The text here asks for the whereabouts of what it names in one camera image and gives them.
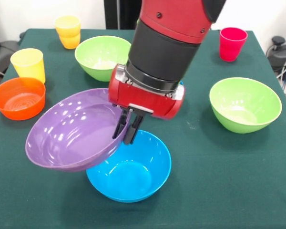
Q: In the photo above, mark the small dark blue bowl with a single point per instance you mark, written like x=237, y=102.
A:
x=181, y=83

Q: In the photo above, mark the orange bowl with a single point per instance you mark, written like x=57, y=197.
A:
x=21, y=102

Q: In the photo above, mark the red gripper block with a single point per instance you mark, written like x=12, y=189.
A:
x=143, y=100

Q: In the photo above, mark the red cup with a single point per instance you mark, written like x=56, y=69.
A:
x=232, y=47

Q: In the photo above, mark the dark green table cloth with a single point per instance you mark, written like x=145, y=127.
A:
x=217, y=179

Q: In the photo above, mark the large light blue bowl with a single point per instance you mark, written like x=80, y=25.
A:
x=133, y=179

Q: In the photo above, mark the purple bowl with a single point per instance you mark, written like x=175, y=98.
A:
x=74, y=138

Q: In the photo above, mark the black panel with poles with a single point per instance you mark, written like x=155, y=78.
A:
x=124, y=14

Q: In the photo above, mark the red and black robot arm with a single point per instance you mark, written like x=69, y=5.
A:
x=166, y=43

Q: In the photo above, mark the yellow orange cup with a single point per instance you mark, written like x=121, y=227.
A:
x=68, y=35

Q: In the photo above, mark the green bowl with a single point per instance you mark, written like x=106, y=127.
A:
x=245, y=112
x=97, y=59

